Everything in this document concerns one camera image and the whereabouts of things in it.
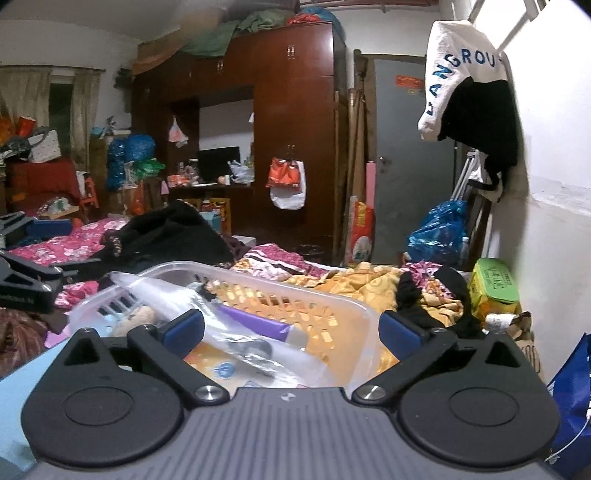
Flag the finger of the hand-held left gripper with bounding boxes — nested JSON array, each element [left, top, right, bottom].
[[0, 212, 73, 247], [0, 257, 101, 312]]

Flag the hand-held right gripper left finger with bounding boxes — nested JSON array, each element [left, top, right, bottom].
[[55, 309, 230, 408]]

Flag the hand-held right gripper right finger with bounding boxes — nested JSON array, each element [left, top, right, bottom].
[[353, 310, 536, 408]]

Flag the orange tissue pack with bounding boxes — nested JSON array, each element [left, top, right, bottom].
[[184, 344, 259, 386]]

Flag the clear plastic bag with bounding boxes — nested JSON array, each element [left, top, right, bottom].
[[108, 270, 324, 384]]

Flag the purple tissue pack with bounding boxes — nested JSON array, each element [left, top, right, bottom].
[[215, 302, 309, 347]]

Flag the white plastic basket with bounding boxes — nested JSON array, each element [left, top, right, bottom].
[[68, 261, 402, 388]]

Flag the pink floral blanket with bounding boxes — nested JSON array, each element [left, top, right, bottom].
[[9, 217, 132, 310]]

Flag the red cloth covered furniture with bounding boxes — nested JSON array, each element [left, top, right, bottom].
[[4, 157, 81, 204]]

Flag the red plastic stool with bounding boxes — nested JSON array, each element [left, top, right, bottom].
[[81, 178, 100, 208]]

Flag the black cloth pile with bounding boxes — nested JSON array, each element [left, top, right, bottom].
[[397, 267, 485, 340]]

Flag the pink floral cloth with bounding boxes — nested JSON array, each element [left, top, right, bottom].
[[402, 261, 444, 287]]

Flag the yellow printed blanket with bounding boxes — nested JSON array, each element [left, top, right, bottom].
[[231, 261, 462, 319]]

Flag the patterned gift box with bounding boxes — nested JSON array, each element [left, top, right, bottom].
[[28, 130, 61, 163]]

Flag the black fuzzy clothing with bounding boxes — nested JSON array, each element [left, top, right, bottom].
[[99, 199, 234, 278]]

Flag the blue plastic bags pile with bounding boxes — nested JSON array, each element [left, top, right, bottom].
[[106, 134, 155, 192]]

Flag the blue plastic bag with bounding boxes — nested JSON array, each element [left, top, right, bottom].
[[406, 200, 469, 266]]

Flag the green lidded box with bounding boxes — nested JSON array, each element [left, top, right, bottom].
[[468, 257, 522, 319]]

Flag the red yellow sack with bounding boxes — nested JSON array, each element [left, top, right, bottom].
[[348, 196, 375, 266]]

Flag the beige curtain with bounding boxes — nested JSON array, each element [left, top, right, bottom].
[[69, 69, 101, 171], [0, 67, 51, 125]]

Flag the maroon striped blanket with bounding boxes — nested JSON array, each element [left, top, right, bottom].
[[231, 244, 324, 280]]

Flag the grey door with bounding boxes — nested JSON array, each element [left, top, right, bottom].
[[373, 54, 462, 266]]

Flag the brown paper bag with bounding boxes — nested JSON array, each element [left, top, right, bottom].
[[485, 311, 546, 374]]

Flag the white pink plastic bag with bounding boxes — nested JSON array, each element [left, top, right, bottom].
[[167, 115, 189, 147]]

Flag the white hanging bag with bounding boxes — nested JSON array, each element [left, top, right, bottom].
[[270, 161, 306, 210]]

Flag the white folding rack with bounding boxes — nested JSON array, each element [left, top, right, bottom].
[[450, 150, 485, 204]]

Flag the black monitor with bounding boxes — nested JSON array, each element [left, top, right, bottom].
[[198, 146, 241, 183]]

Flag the orange red hanging bag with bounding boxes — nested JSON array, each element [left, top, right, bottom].
[[265, 157, 301, 190]]

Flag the blue tote bag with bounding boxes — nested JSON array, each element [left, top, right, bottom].
[[545, 332, 591, 480]]

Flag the wooden planks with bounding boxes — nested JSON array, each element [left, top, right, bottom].
[[335, 48, 377, 266]]

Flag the black hanging garment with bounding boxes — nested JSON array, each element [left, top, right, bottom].
[[438, 78, 520, 201]]

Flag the dark wooden wardrobe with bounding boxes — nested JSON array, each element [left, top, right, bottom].
[[131, 21, 347, 266]]

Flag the green cloth bundle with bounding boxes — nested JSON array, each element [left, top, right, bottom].
[[180, 10, 296, 58]]

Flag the white lettered hoodie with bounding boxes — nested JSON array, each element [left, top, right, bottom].
[[418, 19, 509, 141]]

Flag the white cable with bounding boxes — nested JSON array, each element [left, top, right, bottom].
[[549, 406, 591, 462]]

